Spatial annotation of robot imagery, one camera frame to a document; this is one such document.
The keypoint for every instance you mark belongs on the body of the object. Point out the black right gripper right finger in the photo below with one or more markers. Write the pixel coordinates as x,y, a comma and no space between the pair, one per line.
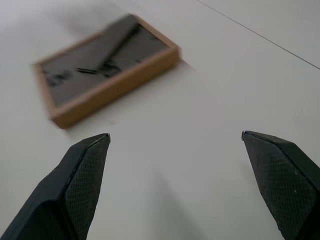
287,185

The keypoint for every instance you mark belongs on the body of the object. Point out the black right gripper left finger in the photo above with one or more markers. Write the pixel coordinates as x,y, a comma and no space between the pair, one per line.
67,190

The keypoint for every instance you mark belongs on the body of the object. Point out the wooden tray with grey liner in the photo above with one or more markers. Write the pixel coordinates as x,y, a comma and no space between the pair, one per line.
105,70

